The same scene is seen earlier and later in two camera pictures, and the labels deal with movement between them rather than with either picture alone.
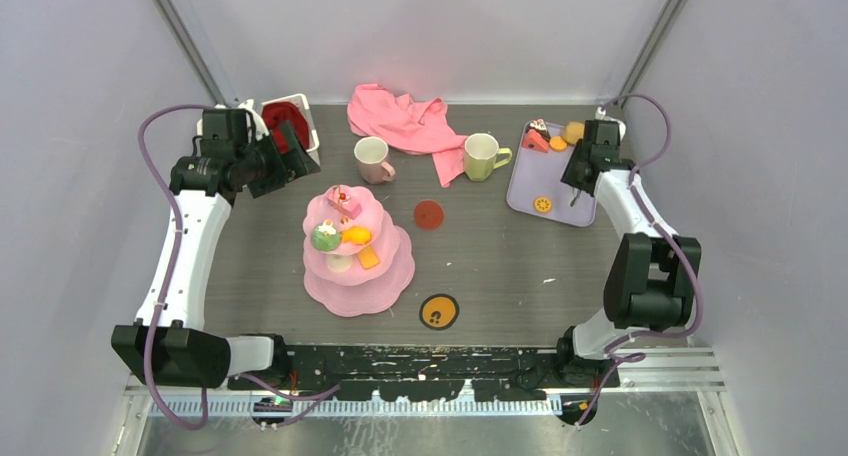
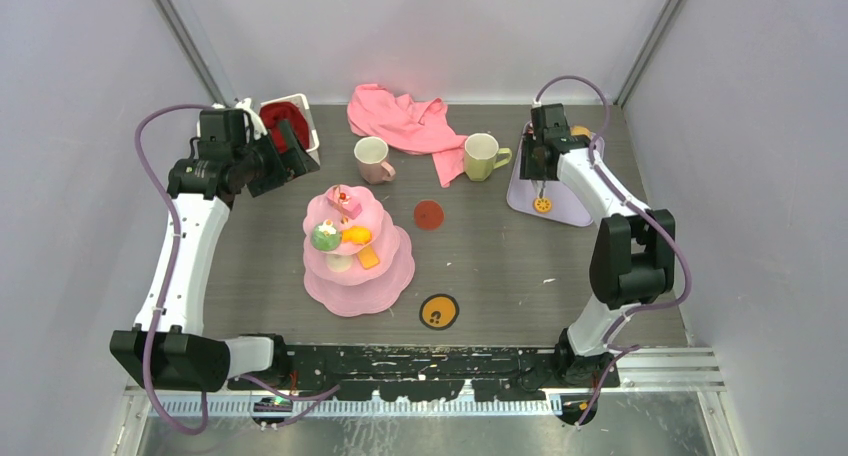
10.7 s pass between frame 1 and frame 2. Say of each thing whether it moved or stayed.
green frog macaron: stayed
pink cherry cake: stayed
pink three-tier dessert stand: stayed
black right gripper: moved
